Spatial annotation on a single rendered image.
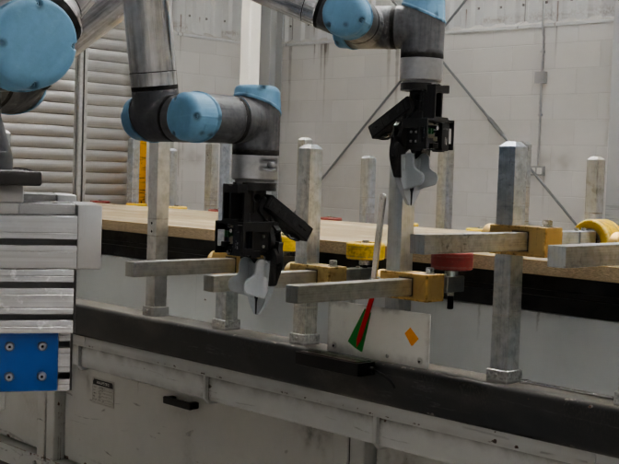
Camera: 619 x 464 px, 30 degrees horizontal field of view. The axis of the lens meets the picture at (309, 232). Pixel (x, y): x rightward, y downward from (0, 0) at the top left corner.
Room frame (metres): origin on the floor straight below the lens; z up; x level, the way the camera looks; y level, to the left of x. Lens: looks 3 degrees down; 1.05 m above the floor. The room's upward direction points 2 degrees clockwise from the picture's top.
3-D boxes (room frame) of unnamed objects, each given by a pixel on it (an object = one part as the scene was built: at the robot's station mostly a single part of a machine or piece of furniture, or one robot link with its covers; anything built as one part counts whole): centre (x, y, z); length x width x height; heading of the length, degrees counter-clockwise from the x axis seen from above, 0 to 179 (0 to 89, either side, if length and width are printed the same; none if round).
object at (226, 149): (2.52, 0.18, 0.93); 0.03 x 0.03 x 0.48; 44
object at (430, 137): (2.02, -0.19, 1.15); 0.09 x 0.08 x 0.12; 42
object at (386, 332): (2.16, -0.13, 0.75); 0.26 x 0.01 x 0.10; 44
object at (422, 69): (2.03, -0.19, 1.23); 0.08 x 0.08 x 0.05
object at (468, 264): (2.20, -0.27, 0.85); 0.08 x 0.08 x 0.11
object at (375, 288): (2.06, -0.13, 0.84); 0.43 x 0.03 x 0.04; 134
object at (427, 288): (2.14, -0.19, 0.85); 0.13 x 0.06 x 0.05; 44
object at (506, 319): (1.97, -0.34, 0.87); 0.03 x 0.03 x 0.48; 44
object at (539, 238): (1.96, -0.36, 0.95); 0.13 x 0.06 x 0.05; 44
